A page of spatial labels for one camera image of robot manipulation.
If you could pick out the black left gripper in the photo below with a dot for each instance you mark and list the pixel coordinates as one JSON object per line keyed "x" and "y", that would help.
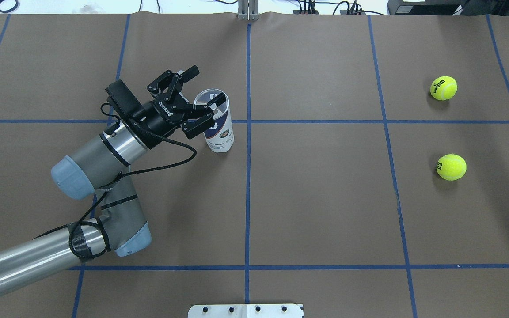
{"x": 154, "y": 121}

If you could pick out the white tennis ball can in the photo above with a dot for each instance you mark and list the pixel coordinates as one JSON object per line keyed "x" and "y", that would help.
{"x": 220, "y": 137}

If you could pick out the yellow tennis ball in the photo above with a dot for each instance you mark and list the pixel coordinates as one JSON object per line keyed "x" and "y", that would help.
{"x": 451, "y": 167}
{"x": 443, "y": 88}

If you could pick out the grey silver left robot arm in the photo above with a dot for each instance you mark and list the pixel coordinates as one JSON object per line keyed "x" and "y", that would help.
{"x": 102, "y": 168}

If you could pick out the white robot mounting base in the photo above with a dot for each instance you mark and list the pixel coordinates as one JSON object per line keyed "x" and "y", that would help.
{"x": 279, "y": 310}

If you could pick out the black equipment box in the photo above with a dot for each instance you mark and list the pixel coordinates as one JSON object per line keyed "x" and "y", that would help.
{"x": 448, "y": 7}

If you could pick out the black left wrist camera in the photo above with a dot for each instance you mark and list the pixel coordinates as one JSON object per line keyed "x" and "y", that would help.
{"x": 124, "y": 101}

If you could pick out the aluminium frame post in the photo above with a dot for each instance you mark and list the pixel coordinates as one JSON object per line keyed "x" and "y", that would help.
{"x": 248, "y": 10}

